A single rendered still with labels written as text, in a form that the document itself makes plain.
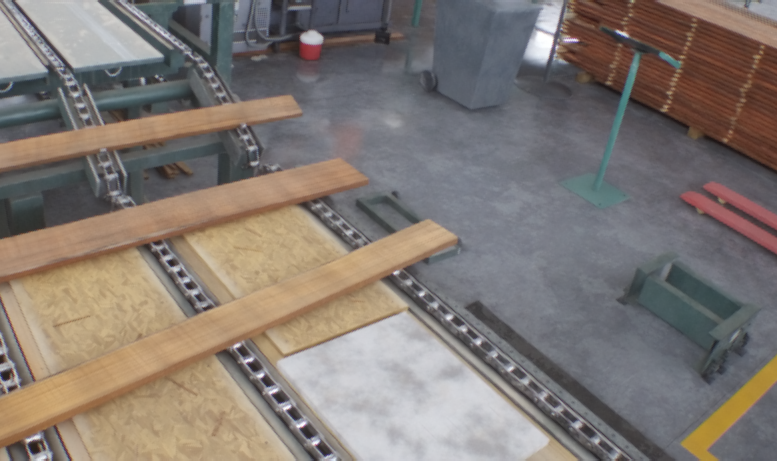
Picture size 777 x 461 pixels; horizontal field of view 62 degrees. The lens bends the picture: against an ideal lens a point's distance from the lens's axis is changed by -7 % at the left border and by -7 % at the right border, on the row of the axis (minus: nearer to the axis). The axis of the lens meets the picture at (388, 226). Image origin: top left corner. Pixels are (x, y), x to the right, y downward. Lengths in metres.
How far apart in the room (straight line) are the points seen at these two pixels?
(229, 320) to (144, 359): 0.27
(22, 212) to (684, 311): 3.18
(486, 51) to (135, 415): 4.61
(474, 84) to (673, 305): 2.87
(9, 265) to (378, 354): 1.15
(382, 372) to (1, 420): 0.98
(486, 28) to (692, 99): 2.28
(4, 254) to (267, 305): 0.85
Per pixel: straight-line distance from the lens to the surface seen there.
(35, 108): 3.15
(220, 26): 5.37
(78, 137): 2.86
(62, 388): 1.84
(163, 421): 1.79
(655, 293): 3.93
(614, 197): 5.23
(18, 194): 2.89
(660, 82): 7.21
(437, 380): 1.96
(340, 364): 1.95
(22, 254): 2.32
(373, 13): 7.87
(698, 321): 3.85
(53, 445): 1.80
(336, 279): 2.18
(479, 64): 5.88
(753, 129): 6.80
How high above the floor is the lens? 2.17
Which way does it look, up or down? 31 degrees down
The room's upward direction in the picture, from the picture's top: 10 degrees clockwise
